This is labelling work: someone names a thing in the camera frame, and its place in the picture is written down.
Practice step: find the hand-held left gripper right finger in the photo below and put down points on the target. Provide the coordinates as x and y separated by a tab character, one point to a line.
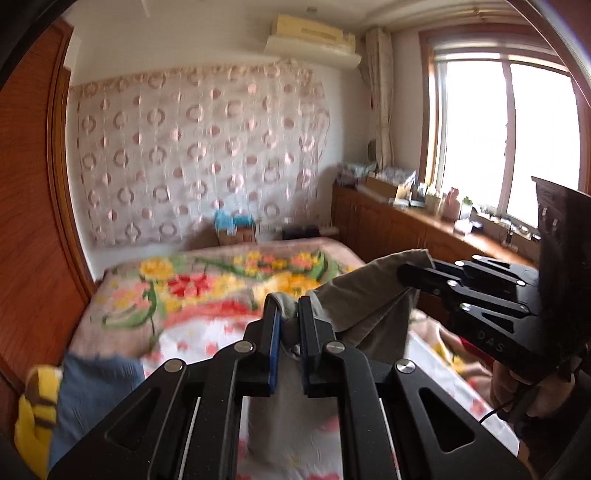
311	350

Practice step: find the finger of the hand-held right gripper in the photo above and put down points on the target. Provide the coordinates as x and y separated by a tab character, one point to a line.
489	309
485	272

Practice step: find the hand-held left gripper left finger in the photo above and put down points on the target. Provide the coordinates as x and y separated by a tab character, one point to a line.
275	341

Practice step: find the grey-green shorts pants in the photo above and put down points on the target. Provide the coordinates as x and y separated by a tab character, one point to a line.
364	295

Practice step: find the person's right forearm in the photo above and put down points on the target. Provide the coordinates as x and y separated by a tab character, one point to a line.
558	429

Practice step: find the person's right hand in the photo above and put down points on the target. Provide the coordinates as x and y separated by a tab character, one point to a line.
508	392

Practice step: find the green cap bottle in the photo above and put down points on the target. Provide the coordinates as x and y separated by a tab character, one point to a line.
466	210

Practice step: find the pink bottle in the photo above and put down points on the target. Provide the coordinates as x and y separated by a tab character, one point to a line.
451	205

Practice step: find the strawberry flower print bed sheet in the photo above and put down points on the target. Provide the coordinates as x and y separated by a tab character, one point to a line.
198	341

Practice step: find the floral plush blanket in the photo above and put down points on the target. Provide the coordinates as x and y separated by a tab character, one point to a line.
207	277

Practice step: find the long wooden cabinet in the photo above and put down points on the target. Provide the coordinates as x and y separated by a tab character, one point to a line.
383	230

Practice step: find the small cardboard box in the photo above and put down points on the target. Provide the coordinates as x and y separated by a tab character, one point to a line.
240	235

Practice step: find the black flat box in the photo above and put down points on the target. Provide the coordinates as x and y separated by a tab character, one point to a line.
300	232

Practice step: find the patterned cloth bundle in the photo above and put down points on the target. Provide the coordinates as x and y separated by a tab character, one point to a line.
397	175

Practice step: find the blue plastic bag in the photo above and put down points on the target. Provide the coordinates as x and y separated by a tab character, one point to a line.
224	220

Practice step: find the open cardboard box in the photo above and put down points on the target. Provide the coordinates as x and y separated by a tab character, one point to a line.
378	187

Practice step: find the stack of folded cloths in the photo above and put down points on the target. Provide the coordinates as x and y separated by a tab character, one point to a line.
355	171

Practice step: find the folded blue jeans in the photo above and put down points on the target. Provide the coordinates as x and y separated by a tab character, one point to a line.
92	392

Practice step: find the beige window curtain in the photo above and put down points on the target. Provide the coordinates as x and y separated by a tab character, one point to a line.
381	92

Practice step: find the circle pattern sheer curtain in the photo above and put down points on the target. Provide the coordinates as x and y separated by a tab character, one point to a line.
184	147

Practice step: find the yellow plush toy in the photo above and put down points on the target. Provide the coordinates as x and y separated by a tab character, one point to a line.
32	424

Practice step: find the wooden frame window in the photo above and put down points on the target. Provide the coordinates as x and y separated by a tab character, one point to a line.
471	138

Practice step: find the wall air conditioner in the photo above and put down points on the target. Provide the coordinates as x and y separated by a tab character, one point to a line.
314	37

